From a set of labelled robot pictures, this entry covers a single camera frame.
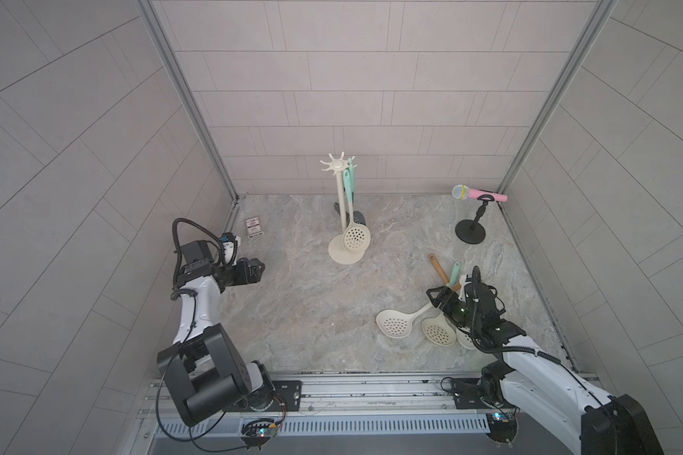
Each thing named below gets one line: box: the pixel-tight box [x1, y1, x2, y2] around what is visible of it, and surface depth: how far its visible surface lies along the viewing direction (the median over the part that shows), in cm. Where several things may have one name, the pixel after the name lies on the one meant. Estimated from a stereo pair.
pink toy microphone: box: [451, 183, 509, 202], surface depth 91 cm
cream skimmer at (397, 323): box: [375, 302, 434, 339], surface depth 84 cm
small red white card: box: [243, 215, 265, 240], surface depth 107 cm
